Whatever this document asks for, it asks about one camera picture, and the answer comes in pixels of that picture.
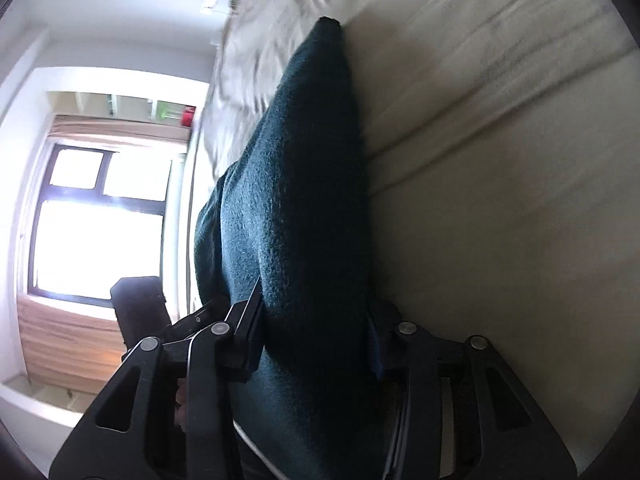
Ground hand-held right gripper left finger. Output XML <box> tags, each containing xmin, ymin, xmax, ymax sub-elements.
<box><xmin>49</xmin><ymin>322</ymin><xmax>263</xmax><ymax>480</ymax></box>

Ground wooden wall panel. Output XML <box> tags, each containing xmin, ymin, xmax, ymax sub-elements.
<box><xmin>16</xmin><ymin>295</ymin><xmax>132</xmax><ymax>393</ymax></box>

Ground window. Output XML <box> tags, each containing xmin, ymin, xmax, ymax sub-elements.
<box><xmin>27</xmin><ymin>142</ymin><xmax>173</xmax><ymax>308</ymax></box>

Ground dark green towel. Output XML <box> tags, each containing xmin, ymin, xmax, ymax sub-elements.
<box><xmin>193</xmin><ymin>16</ymin><xmax>396</xmax><ymax>480</ymax></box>

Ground bed with beige bedspread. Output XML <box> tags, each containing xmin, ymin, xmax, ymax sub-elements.
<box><xmin>192</xmin><ymin>0</ymin><xmax>637</xmax><ymax>480</ymax></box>

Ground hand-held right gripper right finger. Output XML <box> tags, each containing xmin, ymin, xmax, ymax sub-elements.
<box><xmin>367</xmin><ymin>310</ymin><xmax>583</xmax><ymax>480</ymax></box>

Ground beige window blind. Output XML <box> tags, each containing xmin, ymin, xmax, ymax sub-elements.
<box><xmin>47</xmin><ymin>114</ymin><xmax>193</xmax><ymax>148</ymax></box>

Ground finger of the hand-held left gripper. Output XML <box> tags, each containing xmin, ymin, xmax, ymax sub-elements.
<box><xmin>165</xmin><ymin>277</ymin><xmax>265</xmax><ymax>346</ymax></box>

